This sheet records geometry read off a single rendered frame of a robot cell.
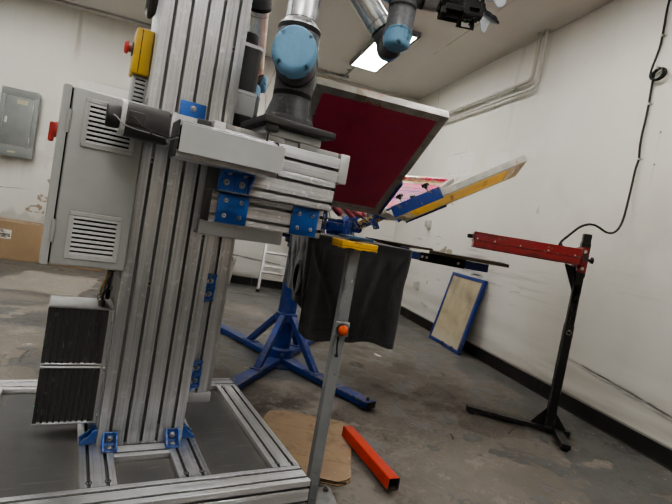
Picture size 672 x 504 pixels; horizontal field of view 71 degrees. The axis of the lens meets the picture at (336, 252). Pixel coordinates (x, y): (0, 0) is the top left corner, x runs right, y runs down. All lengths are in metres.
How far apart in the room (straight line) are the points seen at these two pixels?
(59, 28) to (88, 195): 5.62
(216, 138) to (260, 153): 0.12
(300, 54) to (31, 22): 5.91
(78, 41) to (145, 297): 5.59
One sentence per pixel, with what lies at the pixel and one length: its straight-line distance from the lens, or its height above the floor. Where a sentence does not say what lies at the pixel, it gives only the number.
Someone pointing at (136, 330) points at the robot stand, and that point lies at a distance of 1.54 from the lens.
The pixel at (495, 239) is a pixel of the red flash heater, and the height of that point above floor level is 1.08.
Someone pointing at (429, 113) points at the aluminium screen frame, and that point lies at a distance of 2.09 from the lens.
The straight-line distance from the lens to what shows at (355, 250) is 1.60.
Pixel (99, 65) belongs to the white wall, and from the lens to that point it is 6.78.
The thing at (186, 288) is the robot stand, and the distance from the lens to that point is 1.53.
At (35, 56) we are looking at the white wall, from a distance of 6.95.
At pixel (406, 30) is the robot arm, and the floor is 1.54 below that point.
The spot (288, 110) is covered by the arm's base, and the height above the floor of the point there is 1.29.
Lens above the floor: 0.99
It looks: 3 degrees down
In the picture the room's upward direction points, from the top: 10 degrees clockwise
